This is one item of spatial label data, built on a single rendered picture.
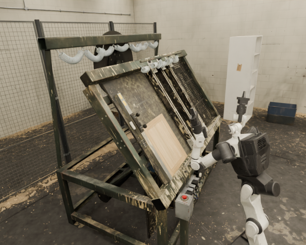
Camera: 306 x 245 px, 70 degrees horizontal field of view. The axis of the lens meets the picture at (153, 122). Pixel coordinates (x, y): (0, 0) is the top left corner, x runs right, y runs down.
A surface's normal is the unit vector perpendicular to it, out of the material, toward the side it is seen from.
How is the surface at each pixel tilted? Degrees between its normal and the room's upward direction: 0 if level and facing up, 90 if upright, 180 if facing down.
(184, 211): 90
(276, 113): 91
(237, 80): 90
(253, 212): 90
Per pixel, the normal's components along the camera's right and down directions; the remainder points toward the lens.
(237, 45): -0.60, 0.32
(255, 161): -0.80, 0.26
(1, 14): 0.80, 0.19
